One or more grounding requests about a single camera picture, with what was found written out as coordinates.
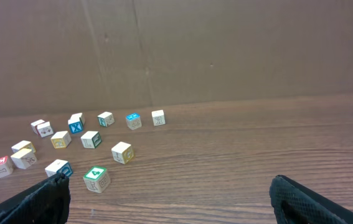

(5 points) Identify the light blue topped block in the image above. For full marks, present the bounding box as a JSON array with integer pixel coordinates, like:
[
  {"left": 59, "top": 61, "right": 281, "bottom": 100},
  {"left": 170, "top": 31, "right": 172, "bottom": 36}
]
[{"left": 126, "top": 113, "right": 142, "bottom": 130}]

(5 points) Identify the green-sided picture block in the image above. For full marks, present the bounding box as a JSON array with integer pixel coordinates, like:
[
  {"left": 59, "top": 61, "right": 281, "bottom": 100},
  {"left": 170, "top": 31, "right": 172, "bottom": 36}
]
[{"left": 97, "top": 111, "right": 115, "bottom": 127}]

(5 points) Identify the blue-sided wooden block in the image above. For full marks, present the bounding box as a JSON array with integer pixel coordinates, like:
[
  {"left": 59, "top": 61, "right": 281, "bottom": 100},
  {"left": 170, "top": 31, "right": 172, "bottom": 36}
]
[{"left": 45, "top": 159, "right": 73, "bottom": 177}]

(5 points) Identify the red letter E block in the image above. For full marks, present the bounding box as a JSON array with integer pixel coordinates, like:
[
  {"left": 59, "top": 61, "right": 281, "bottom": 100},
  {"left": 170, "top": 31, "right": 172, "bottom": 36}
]
[{"left": 0, "top": 156, "right": 14, "bottom": 178}]

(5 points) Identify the blue letter X block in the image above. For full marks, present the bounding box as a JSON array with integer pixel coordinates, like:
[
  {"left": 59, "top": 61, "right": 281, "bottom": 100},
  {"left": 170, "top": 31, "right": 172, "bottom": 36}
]
[{"left": 68, "top": 118, "right": 83, "bottom": 134}]

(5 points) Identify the yellow-topped wooden block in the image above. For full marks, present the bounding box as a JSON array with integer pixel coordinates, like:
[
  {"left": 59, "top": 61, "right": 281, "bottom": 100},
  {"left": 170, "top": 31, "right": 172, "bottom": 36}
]
[{"left": 11, "top": 148, "right": 37, "bottom": 169}]

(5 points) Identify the yellow letter C block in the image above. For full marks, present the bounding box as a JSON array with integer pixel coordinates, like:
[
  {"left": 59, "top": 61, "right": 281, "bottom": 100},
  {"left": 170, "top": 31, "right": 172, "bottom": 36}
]
[{"left": 11, "top": 140, "right": 36, "bottom": 153}]

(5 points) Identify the green number 4 block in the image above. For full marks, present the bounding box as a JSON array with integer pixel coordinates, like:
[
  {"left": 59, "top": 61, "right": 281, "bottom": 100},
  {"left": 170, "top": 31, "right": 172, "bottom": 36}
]
[{"left": 83, "top": 166, "right": 111, "bottom": 193}]

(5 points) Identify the plain hourglass picture block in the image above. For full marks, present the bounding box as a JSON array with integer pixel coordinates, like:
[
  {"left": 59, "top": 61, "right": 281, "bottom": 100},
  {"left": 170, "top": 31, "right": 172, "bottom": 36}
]
[{"left": 151, "top": 110, "right": 166, "bottom": 126}]

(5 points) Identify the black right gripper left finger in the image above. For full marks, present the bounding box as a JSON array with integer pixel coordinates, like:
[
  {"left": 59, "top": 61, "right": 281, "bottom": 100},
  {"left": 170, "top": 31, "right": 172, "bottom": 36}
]
[{"left": 0, "top": 173, "right": 70, "bottom": 224}]

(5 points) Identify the green letter E block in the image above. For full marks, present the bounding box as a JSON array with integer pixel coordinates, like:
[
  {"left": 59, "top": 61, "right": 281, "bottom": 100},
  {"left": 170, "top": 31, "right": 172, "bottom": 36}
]
[{"left": 80, "top": 131, "right": 102, "bottom": 149}]

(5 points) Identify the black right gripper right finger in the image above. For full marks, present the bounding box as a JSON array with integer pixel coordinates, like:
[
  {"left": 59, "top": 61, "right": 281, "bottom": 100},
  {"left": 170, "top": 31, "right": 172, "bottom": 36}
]
[{"left": 269, "top": 175, "right": 353, "bottom": 224}]

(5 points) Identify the yellow-sided anchor block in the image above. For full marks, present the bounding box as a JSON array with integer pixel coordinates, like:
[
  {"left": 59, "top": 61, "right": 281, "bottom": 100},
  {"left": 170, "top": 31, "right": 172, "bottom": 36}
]
[{"left": 111, "top": 142, "right": 134, "bottom": 164}]

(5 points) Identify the red-sided wooden block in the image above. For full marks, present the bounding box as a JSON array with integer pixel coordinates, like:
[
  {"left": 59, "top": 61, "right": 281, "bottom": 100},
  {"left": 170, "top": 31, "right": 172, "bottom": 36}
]
[{"left": 31, "top": 119, "right": 45, "bottom": 135}]

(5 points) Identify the plain wooden block behind X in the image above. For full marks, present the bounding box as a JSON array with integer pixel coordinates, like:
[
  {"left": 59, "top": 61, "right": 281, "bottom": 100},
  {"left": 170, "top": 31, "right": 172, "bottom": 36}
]
[{"left": 70, "top": 113, "right": 85, "bottom": 125}]

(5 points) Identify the yellow-framed picture block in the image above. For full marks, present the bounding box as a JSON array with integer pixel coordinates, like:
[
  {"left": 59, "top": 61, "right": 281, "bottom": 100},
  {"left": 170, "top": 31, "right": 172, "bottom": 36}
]
[{"left": 50, "top": 131, "right": 72, "bottom": 149}]

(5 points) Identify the red car picture block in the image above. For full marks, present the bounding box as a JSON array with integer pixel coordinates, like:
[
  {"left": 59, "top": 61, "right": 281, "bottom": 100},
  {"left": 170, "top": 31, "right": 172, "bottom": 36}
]
[{"left": 37, "top": 121, "right": 54, "bottom": 138}]

